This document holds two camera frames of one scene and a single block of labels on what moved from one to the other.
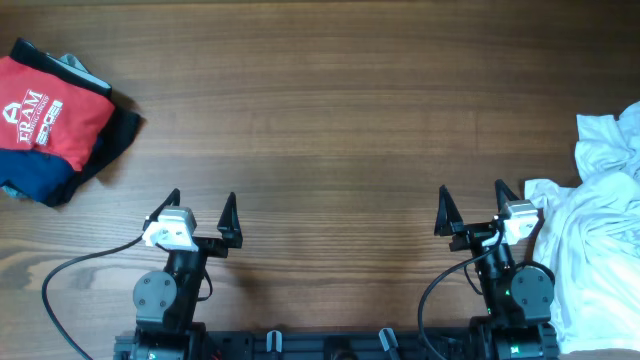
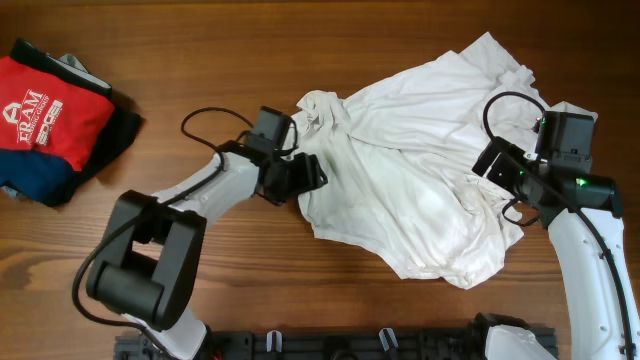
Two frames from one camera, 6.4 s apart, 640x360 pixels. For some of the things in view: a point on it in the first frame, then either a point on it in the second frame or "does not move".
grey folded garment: [71, 62] does not move
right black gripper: [476, 235] → [498, 166]
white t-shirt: [588, 234] → [398, 157]
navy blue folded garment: [41, 176] does not move
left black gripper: [206, 245] → [304, 173]
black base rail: [325, 344] does not move
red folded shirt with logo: [44, 112] does not move
